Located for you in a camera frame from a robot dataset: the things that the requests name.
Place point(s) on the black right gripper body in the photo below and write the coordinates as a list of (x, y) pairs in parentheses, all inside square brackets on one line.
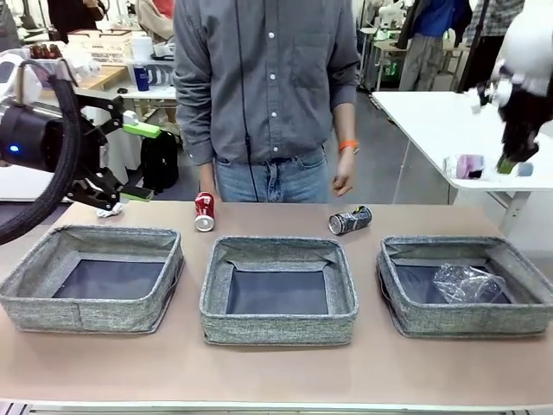
[(520, 125)]

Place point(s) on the grey fabric basket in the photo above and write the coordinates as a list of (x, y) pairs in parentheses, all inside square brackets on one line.
[(453, 322), (276, 328), (43, 311)]

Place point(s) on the person in grey shirt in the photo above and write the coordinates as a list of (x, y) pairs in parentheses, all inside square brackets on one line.
[(268, 86)]

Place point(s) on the clear plastic storage box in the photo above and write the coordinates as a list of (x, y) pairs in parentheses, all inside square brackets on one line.
[(86, 65)]

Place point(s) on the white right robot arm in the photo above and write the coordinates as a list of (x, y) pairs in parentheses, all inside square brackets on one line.
[(531, 43)]

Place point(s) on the person in grey top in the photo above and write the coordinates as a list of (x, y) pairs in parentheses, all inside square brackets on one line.
[(8, 30)]

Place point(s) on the white desk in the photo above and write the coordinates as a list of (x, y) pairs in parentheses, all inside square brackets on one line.
[(147, 93)]

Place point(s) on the person in blue jacket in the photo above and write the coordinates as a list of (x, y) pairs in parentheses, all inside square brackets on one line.
[(436, 17)]

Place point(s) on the person in plaid shirt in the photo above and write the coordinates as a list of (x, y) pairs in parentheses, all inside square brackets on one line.
[(484, 52)]

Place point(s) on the person in black shirt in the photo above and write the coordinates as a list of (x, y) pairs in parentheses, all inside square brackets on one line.
[(69, 17)]

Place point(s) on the black backpack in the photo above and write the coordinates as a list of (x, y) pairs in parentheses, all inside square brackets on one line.
[(160, 164)]

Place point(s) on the large white table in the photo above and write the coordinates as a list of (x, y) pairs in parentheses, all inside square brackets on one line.
[(432, 125)]

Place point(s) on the crushed red soda can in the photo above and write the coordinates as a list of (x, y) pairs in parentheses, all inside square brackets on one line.
[(204, 210)]

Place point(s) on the orange wrist watch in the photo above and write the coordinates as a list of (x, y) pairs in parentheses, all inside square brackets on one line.
[(347, 144)]

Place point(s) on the clear bottle pink label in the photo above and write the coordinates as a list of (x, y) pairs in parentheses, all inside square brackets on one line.
[(468, 166)]

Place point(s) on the clear plastic container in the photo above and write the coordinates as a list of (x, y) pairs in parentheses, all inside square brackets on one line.
[(466, 283)]

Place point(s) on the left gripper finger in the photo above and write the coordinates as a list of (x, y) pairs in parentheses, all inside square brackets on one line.
[(140, 129), (99, 190)]

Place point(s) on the person's left forearm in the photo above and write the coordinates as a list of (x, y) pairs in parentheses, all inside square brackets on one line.
[(345, 125)]

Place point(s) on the beige crumpled bag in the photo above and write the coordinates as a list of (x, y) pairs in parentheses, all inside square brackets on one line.
[(168, 127)]

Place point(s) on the small white robot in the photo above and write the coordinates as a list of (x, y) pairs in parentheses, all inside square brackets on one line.
[(389, 13)]

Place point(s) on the brown glass bottle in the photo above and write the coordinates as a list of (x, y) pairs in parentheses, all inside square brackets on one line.
[(52, 51), (38, 52)]

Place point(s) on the blue drink bottle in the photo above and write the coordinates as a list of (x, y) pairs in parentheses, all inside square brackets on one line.
[(141, 78)]

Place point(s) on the person in beige top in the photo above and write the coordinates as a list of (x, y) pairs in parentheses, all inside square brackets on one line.
[(155, 17)]

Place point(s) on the clear plastic bin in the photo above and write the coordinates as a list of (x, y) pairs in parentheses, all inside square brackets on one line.
[(160, 75)]

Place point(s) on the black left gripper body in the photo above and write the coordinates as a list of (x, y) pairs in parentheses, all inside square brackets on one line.
[(30, 138)]

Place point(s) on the crushed black drink can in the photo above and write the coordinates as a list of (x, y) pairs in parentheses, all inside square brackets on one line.
[(352, 220)]

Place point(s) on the person's left hand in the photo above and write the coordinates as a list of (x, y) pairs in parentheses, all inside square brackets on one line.
[(345, 173)]

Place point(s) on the white paper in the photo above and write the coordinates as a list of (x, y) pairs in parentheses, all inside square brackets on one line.
[(110, 211)]

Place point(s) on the white cylindrical container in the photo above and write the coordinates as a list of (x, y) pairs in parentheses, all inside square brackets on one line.
[(141, 47)]

